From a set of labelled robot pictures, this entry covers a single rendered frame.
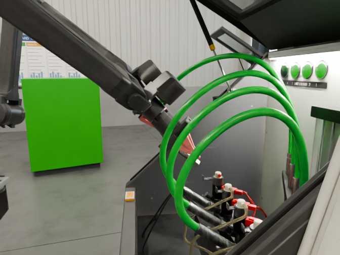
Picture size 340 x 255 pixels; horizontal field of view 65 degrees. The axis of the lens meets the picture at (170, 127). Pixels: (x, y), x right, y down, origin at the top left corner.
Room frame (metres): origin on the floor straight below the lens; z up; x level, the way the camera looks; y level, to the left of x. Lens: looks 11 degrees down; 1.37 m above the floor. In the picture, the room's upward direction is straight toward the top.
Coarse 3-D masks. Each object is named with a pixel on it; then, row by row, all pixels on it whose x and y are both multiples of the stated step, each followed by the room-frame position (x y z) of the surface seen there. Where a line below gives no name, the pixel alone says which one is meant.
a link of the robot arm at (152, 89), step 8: (168, 72) 0.67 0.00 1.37; (160, 80) 0.66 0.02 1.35; (168, 80) 0.65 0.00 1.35; (176, 80) 0.65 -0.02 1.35; (144, 88) 0.68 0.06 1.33; (152, 88) 0.66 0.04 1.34; (160, 88) 0.65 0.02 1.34; (168, 88) 0.66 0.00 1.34; (176, 88) 0.66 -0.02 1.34; (184, 88) 0.67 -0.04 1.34; (136, 96) 0.61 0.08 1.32; (152, 96) 0.64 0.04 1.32; (160, 96) 0.66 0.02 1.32; (168, 96) 0.66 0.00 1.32; (176, 96) 0.67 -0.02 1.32; (136, 104) 0.62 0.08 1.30; (144, 104) 0.63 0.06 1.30; (168, 104) 0.67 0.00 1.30
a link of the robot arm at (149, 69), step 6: (150, 60) 0.87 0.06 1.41; (120, 66) 0.85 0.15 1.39; (144, 66) 0.86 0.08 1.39; (150, 66) 0.86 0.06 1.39; (156, 66) 0.85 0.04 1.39; (132, 72) 0.86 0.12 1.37; (138, 72) 0.86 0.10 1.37; (144, 72) 0.85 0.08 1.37; (150, 72) 0.85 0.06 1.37; (156, 72) 0.85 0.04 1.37; (144, 78) 0.85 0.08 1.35; (150, 78) 0.85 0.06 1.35
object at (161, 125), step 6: (162, 114) 0.66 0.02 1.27; (168, 114) 0.67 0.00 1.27; (156, 120) 0.66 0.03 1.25; (162, 120) 0.66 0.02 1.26; (168, 120) 0.66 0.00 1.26; (186, 120) 0.65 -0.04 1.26; (156, 126) 0.67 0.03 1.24; (162, 126) 0.66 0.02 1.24; (180, 126) 0.65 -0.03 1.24; (162, 132) 0.66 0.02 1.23; (174, 132) 0.65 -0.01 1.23
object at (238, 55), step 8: (216, 56) 0.75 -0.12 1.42; (224, 56) 0.74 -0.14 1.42; (232, 56) 0.73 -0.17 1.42; (240, 56) 0.73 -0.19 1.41; (248, 56) 0.72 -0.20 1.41; (200, 64) 0.76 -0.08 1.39; (264, 64) 0.71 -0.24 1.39; (184, 72) 0.77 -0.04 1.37; (272, 72) 0.71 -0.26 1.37; (280, 80) 0.70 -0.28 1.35; (288, 144) 0.70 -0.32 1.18; (288, 152) 0.69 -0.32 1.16
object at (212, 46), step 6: (192, 0) 0.99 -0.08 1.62; (192, 6) 0.99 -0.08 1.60; (198, 12) 0.99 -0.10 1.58; (198, 18) 0.99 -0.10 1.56; (204, 24) 0.99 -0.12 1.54; (204, 30) 0.99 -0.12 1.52; (210, 42) 0.99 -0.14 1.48; (210, 48) 0.99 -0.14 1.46; (216, 54) 0.99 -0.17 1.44; (222, 72) 0.99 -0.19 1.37; (228, 84) 0.99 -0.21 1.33; (228, 90) 0.99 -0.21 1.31
